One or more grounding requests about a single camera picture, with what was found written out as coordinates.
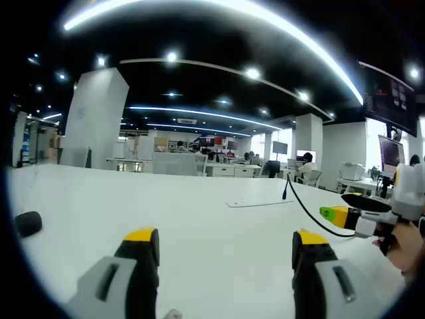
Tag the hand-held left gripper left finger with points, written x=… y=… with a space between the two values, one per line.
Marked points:
x=133 y=272

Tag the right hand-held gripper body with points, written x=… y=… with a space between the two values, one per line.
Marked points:
x=410 y=199

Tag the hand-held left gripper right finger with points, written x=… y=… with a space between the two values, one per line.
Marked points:
x=315 y=282

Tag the white USB port power strip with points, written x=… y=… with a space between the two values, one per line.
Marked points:
x=259 y=203

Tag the white side desk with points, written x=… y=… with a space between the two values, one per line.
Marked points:
x=362 y=184

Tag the white desk cabinet row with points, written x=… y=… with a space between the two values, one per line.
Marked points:
x=232 y=171

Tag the frosted desk partition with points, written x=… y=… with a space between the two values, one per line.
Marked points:
x=73 y=157

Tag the person's right hand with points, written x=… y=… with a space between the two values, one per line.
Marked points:
x=406 y=246

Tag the white printer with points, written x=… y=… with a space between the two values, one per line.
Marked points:
x=352 y=172

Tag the computer monitor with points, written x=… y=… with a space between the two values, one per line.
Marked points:
x=391 y=154

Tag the bright white screen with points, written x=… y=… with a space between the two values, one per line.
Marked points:
x=300 y=153

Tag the narrow white square pillar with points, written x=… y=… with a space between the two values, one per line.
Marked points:
x=308 y=136

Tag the dark monitor on stand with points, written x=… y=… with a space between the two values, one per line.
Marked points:
x=280 y=147

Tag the large dark hanging screen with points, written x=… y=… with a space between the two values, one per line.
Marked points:
x=388 y=99

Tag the black cylindrical object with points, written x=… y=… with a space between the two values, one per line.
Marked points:
x=28 y=224

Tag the black flat panel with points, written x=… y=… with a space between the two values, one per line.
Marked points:
x=88 y=159

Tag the wide white square pillar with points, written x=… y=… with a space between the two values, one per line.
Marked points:
x=94 y=119

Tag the short ceiling light strip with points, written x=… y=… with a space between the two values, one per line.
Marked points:
x=199 y=129

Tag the ceiling air conditioner vent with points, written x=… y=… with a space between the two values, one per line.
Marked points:
x=187 y=121

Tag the long ceiling light strip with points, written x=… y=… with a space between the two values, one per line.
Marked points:
x=199 y=113

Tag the wide curved ceiling light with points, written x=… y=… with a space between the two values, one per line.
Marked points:
x=265 y=20

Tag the thin curved ceiling rail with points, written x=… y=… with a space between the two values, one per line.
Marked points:
x=212 y=65

